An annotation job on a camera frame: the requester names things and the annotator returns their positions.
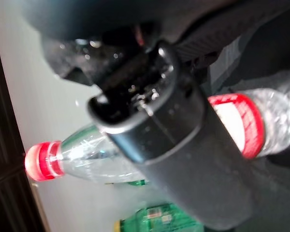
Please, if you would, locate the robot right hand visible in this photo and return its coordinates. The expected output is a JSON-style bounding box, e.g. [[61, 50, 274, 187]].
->
[[21, 0, 290, 232]]

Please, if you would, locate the clear water bottle red cap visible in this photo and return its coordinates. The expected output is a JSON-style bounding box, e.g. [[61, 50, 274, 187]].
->
[[24, 72, 290, 186]]

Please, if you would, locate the green Sprite bottle yellow cap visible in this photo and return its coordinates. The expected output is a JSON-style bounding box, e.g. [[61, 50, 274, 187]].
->
[[114, 202, 205, 232]]

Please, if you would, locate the dark shelf board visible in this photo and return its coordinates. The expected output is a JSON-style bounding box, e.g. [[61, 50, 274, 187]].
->
[[0, 9, 49, 232]]

